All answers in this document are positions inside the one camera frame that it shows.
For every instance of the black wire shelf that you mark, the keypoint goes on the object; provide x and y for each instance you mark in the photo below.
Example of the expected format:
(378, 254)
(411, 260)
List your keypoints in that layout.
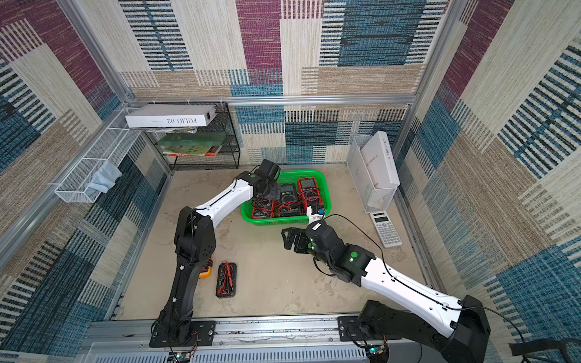
(227, 156)

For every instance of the small red multimeter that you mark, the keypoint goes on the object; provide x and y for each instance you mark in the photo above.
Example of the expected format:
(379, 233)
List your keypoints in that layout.
(309, 194)

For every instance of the clear file holder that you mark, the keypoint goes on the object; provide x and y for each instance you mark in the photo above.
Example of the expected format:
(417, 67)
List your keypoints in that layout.
(373, 200)

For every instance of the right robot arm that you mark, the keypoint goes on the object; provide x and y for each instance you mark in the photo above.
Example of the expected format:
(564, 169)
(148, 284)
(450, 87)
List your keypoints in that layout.
(456, 328)

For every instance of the large red multimeter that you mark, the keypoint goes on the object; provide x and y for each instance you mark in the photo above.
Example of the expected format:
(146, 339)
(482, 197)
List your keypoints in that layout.
(263, 209)

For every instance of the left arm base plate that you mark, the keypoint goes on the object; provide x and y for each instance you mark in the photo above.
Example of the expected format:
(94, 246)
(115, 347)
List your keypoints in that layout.
(204, 333)

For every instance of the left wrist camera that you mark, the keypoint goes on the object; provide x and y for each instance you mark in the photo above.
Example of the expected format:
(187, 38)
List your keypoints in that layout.
(268, 171)

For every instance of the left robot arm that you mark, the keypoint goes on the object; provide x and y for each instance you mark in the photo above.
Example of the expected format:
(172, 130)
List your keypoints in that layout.
(195, 242)

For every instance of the green book on shelf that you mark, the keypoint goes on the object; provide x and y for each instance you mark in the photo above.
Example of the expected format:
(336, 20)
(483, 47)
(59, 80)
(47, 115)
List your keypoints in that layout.
(187, 144)

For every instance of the black multimeter with leads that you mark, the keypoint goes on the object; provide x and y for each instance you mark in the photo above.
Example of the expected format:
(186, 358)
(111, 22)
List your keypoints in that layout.
(226, 280)

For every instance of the white calculator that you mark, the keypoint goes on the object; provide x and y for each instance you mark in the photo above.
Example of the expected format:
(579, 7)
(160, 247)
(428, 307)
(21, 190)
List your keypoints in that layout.
(386, 230)

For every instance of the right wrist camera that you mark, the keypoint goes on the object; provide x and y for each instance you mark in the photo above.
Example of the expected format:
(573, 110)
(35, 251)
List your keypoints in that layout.
(315, 213)

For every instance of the yellow multimeter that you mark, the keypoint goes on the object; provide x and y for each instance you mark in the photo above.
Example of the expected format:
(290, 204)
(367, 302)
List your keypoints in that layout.
(206, 269)

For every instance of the white wire wall basket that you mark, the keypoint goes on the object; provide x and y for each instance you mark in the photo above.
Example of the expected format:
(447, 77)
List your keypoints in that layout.
(112, 145)

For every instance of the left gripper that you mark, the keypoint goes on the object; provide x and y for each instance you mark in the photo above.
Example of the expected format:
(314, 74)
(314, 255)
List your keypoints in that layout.
(276, 191)

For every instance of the light blue cloth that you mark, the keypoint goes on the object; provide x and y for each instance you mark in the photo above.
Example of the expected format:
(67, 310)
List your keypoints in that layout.
(104, 179)

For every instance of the white folio box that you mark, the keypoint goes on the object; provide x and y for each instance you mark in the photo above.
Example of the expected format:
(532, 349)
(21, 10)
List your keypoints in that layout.
(171, 116)

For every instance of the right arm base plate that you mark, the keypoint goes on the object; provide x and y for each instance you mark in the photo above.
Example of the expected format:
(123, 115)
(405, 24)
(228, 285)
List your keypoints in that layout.
(348, 329)

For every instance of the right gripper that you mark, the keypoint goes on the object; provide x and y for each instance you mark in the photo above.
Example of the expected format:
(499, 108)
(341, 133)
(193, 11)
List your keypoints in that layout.
(298, 238)

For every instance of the white box in holder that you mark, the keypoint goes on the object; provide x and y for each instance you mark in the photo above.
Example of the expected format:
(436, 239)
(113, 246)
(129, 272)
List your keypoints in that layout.
(379, 161)

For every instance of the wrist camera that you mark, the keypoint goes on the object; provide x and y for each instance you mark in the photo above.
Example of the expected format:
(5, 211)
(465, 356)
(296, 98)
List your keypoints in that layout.
(268, 171)
(315, 213)

